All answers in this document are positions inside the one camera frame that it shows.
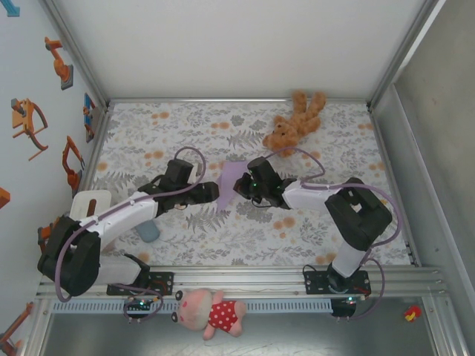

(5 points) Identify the purple paper sheet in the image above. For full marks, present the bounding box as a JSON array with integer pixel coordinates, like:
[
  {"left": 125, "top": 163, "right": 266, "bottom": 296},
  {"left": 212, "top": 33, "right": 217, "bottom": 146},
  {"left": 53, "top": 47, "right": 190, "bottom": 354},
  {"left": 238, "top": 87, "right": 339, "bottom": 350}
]
[{"left": 216, "top": 160, "right": 249, "bottom": 212}]

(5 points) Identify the brown teddy bear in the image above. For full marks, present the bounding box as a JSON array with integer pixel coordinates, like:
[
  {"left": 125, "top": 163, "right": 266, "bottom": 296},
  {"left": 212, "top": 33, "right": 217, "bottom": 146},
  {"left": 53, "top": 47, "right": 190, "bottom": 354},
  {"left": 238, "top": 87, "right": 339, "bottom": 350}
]
[{"left": 262, "top": 90, "right": 328, "bottom": 159}]

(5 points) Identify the floral printed tablecloth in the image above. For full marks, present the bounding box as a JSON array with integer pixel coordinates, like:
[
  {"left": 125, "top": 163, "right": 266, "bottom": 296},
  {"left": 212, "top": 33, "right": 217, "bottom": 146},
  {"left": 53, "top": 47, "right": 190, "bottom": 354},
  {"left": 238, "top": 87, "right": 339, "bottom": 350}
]
[{"left": 70, "top": 102, "right": 415, "bottom": 266}]

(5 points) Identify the blue-grey fabric case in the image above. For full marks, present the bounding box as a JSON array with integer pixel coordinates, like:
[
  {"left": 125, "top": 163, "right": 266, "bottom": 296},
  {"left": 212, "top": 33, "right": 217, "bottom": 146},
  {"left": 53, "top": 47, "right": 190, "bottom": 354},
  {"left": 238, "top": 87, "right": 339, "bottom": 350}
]
[{"left": 137, "top": 218, "right": 161, "bottom": 244}]

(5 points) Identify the white plastic box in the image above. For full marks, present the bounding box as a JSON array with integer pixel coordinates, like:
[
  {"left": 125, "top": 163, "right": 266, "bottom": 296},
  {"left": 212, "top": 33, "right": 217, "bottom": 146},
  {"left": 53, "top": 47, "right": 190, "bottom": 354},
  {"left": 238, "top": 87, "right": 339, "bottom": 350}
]
[{"left": 69, "top": 189, "right": 113, "bottom": 223}]

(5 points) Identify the blue orange machine sticker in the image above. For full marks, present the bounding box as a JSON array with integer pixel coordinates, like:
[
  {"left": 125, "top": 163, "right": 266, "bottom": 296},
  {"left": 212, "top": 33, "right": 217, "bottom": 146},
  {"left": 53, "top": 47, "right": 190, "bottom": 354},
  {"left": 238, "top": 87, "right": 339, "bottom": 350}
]
[{"left": 83, "top": 92, "right": 98, "bottom": 144}]

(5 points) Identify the pink pig plush toy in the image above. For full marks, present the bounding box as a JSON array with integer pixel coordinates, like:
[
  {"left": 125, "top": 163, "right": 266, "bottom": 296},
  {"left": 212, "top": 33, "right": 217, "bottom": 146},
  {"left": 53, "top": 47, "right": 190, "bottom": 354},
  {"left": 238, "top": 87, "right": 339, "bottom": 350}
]
[{"left": 171, "top": 289, "right": 246, "bottom": 341}]

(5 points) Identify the black controller board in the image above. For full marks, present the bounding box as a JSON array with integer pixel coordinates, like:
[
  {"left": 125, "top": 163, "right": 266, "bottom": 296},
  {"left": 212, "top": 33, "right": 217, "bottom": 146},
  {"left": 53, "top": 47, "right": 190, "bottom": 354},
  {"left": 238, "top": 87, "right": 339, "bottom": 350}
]
[
  {"left": 123, "top": 295, "right": 155, "bottom": 323},
  {"left": 331, "top": 295, "right": 367, "bottom": 320}
]

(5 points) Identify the orange grey gripper sticker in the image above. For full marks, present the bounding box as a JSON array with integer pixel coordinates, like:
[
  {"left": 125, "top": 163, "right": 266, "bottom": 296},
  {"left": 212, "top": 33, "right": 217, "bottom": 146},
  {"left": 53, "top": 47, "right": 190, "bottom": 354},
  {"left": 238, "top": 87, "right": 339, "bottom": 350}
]
[{"left": 10, "top": 98, "right": 50, "bottom": 161}]

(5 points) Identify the aluminium back rail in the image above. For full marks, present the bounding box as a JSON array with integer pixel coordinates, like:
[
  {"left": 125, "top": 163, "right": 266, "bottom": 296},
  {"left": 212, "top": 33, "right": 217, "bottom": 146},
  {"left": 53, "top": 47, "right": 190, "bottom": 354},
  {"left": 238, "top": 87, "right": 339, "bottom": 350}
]
[{"left": 107, "top": 96, "right": 370, "bottom": 105}]

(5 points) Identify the aluminium front rail beam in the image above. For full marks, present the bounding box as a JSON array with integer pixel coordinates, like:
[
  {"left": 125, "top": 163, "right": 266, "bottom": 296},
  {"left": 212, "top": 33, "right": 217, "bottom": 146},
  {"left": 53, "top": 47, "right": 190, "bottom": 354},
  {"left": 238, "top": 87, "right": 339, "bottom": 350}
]
[{"left": 35, "top": 265, "right": 450, "bottom": 300}]

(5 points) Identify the aluminium side rail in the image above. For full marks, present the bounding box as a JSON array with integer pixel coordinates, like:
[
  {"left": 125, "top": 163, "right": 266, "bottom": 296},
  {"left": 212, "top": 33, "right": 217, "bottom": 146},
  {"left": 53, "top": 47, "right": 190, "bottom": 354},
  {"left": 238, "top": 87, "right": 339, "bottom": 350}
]
[
  {"left": 370, "top": 105, "right": 422, "bottom": 268},
  {"left": 73, "top": 105, "right": 114, "bottom": 197}
]

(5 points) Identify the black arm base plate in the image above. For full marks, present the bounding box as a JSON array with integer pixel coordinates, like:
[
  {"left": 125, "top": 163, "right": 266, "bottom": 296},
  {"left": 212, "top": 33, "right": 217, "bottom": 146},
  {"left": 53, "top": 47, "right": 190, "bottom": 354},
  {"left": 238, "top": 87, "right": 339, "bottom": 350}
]
[
  {"left": 304, "top": 270, "right": 371, "bottom": 296},
  {"left": 106, "top": 271, "right": 174, "bottom": 297}
]

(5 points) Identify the slotted grey cable duct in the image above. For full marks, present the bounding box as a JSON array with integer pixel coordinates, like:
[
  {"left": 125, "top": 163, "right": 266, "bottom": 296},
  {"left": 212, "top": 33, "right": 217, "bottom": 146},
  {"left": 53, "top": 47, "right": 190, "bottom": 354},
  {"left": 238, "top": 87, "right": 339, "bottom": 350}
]
[{"left": 51, "top": 299, "right": 333, "bottom": 314}]

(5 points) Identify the aluminium frame post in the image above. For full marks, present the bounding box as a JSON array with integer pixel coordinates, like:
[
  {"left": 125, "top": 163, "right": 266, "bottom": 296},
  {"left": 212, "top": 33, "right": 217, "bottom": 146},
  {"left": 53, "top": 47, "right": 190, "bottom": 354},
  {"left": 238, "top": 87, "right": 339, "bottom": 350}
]
[
  {"left": 22, "top": 298, "right": 53, "bottom": 356},
  {"left": 422, "top": 296, "right": 469, "bottom": 356},
  {"left": 39, "top": 0, "right": 112, "bottom": 112},
  {"left": 365, "top": 0, "right": 448, "bottom": 112}
]

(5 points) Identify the blue wall sticker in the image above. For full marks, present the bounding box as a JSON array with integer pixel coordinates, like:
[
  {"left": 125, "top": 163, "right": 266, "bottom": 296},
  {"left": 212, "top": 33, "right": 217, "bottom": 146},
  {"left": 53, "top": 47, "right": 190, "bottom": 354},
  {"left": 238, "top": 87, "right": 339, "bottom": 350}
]
[{"left": 0, "top": 0, "right": 22, "bottom": 18}]

